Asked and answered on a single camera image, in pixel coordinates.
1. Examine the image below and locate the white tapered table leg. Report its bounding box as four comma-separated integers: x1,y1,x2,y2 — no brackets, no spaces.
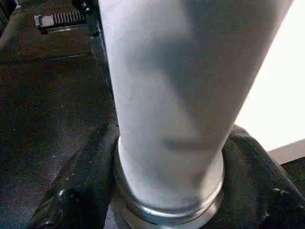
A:
97,0,297,217

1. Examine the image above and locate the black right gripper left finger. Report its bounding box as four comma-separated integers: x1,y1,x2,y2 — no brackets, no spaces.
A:
28,124,120,229

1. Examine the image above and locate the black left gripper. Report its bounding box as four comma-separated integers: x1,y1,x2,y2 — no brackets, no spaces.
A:
34,0,107,57

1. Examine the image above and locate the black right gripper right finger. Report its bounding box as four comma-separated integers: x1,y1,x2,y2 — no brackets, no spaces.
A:
213,124,305,229

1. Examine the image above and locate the black work mat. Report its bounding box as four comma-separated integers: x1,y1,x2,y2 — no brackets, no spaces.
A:
0,0,305,229

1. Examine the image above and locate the white plastic table top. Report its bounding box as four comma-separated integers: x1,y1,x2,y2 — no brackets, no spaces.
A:
113,0,305,226

